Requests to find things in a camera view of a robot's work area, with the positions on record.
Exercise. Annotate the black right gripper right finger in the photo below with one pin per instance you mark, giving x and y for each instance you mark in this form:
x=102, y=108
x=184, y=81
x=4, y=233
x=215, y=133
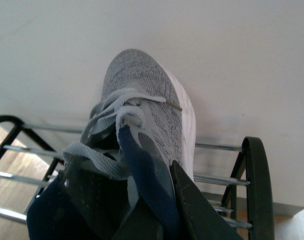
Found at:
x=199, y=219

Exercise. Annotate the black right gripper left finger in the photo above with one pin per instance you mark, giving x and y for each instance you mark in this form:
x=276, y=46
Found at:
x=105, y=206

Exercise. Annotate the grey knit sneaker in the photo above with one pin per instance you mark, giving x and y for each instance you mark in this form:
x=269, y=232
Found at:
x=143, y=122

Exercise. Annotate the black metal shoe rack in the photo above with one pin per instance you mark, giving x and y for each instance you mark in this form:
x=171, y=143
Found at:
x=246, y=204

